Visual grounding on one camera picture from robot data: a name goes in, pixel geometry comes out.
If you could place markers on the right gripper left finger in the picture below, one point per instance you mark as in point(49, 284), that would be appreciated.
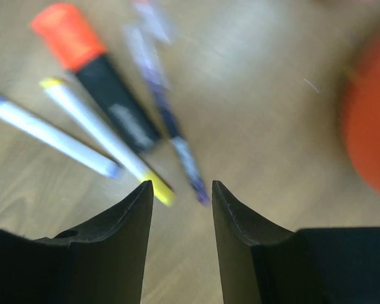
point(98, 261)

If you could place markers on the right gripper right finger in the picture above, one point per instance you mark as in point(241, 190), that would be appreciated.
point(262, 262)

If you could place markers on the blue capped white marker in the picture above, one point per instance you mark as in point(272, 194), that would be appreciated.
point(57, 139)

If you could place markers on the black orange highlighter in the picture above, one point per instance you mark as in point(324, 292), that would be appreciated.
point(79, 49)

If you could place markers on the yellow capped white marker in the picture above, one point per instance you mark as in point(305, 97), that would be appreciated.
point(59, 92)

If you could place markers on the orange round desk organizer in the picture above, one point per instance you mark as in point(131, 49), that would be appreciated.
point(360, 114)

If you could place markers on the dark purple pen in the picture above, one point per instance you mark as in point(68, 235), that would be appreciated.
point(141, 37)

